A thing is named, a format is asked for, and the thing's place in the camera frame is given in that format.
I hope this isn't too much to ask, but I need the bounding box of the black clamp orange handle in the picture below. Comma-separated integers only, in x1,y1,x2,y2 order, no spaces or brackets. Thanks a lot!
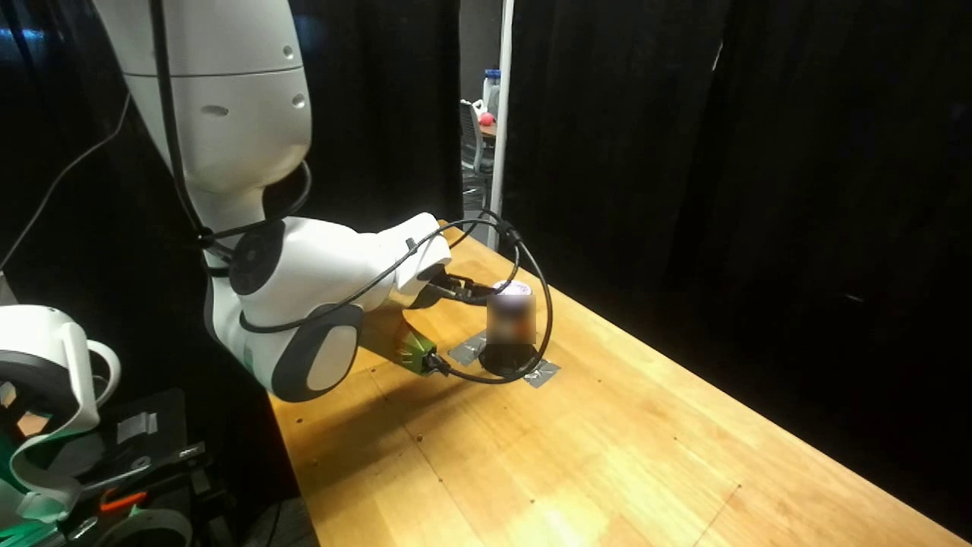
59,439,209,522

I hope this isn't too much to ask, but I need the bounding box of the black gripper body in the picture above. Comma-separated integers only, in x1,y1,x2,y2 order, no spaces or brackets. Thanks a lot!
409,264,481,314

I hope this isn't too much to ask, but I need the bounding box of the grey tape patch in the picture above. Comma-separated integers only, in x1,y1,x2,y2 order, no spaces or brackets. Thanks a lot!
446,331,563,392

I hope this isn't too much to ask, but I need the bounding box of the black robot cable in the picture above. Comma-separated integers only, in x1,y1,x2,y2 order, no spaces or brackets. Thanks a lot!
150,0,560,390

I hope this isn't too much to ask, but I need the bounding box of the white vertical pole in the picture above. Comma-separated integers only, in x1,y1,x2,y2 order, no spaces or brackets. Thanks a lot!
491,0,516,252

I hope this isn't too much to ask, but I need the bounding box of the dark cup with white top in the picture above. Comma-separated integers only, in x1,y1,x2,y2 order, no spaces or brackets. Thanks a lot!
482,279,541,377

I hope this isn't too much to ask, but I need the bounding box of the white bottle blue cap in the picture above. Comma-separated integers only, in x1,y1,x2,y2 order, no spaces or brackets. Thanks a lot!
481,65,504,114

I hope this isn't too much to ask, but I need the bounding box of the thin black hanging cable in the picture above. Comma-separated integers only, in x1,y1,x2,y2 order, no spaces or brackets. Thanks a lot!
0,90,136,273

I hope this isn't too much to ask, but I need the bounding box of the black curtain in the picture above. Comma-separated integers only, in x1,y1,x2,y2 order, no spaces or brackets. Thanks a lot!
0,0,972,543

